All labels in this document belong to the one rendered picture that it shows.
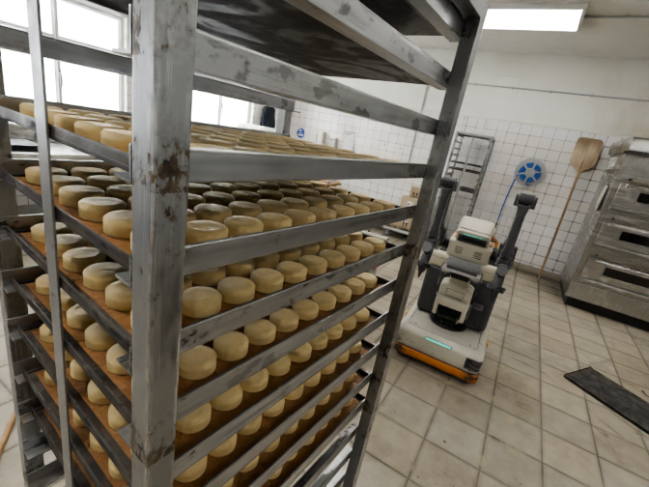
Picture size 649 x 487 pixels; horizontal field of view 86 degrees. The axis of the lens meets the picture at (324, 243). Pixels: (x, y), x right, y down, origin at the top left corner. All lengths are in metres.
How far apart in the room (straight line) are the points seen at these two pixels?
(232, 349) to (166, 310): 0.21
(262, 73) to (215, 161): 0.10
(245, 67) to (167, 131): 0.11
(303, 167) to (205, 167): 0.14
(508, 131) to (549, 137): 0.53
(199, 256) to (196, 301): 0.10
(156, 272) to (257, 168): 0.15
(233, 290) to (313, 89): 0.27
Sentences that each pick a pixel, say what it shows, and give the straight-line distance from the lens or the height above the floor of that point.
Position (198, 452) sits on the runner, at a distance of 0.54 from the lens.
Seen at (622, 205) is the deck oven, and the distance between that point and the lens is 5.10.
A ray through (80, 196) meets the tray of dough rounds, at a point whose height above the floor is 1.42.
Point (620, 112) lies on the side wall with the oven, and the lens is 6.15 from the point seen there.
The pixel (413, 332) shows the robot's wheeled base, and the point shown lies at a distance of 2.74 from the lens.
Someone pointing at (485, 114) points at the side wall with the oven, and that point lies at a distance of 6.14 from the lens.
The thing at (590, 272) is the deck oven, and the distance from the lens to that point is 5.20.
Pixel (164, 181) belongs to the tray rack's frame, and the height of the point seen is 1.49.
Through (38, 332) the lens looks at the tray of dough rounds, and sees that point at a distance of 0.80.
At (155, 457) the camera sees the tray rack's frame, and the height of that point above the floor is 1.22.
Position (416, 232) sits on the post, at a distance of 0.81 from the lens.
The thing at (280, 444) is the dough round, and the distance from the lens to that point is 0.80.
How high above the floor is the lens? 1.55
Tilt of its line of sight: 18 degrees down
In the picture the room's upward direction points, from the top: 10 degrees clockwise
